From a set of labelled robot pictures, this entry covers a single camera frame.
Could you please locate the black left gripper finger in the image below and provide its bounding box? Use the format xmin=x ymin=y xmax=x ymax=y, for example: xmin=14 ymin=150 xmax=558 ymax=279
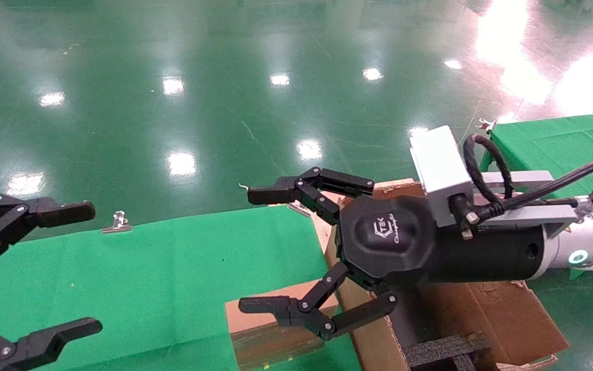
xmin=0 ymin=195 xmax=96 ymax=268
xmin=0 ymin=317 xmax=103 ymax=371

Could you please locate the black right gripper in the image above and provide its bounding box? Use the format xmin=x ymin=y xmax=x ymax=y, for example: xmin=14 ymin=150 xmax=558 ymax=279
xmin=238 ymin=166 xmax=545 ymax=341

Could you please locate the large open brown carton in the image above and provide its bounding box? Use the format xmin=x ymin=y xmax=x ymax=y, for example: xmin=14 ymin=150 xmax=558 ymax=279
xmin=311 ymin=179 xmax=571 ymax=371

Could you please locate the plywood table board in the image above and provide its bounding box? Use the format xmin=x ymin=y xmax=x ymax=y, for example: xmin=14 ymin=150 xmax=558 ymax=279
xmin=268 ymin=188 xmax=346 ymax=253

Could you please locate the large green table cloth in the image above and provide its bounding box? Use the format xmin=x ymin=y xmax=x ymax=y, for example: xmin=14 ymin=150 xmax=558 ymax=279
xmin=0 ymin=205 xmax=360 ymax=371

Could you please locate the black foam insert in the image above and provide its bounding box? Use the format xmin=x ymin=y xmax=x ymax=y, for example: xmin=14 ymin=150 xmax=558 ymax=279
xmin=404 ymin=332 xmax=490 ymax=371

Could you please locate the green cloth with folded corner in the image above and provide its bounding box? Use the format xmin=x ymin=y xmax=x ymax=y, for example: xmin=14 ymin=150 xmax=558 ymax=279
xmin=480 ymin=111 xmax=593 ymax=199

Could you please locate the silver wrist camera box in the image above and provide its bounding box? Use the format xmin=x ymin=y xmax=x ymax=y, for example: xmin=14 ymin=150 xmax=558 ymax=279
xmin=409 ymin=125 xmax=475 ymax=228

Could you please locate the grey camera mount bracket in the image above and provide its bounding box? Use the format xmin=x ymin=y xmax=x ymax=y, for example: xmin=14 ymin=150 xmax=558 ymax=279
xmin=474 ymin=172 xmax=593 ymax=239

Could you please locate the black camera cable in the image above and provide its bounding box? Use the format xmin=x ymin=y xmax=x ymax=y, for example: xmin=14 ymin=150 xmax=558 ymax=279
xmin=451 ymin=133 xmax=593 ymax=240

